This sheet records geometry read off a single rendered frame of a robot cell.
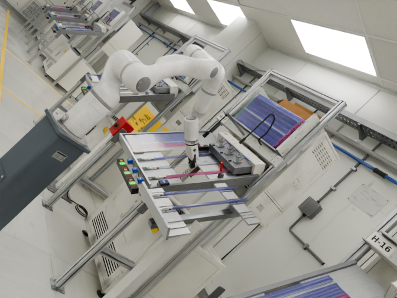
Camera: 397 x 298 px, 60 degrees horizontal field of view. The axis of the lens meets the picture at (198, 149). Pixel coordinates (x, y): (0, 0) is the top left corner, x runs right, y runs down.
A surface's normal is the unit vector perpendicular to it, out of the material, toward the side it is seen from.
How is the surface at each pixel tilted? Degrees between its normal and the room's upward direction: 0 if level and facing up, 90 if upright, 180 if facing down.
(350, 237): 90
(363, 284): 44
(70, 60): 90
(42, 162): 90
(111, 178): 90
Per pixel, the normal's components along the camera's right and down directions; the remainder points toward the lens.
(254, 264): -0.54, -0.58
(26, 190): 0.55, 0.58
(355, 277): 0.14, -0.89
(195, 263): 0.42, 0.45
